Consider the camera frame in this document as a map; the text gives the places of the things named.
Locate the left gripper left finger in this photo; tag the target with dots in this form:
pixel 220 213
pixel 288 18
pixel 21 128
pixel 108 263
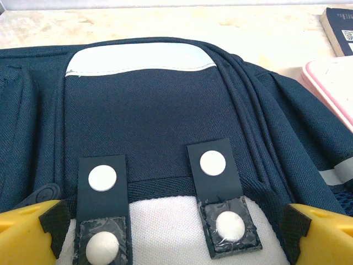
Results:
pixel 22 237

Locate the pink pencil case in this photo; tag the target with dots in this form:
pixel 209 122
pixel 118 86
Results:
pixel 333 82

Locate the dark blue QR code book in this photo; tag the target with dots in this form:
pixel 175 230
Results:
pixel 340 25

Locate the navy blue backpack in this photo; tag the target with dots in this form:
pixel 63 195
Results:
pixel 149 110

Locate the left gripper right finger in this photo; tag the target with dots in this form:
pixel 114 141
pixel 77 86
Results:
pixel 328 240

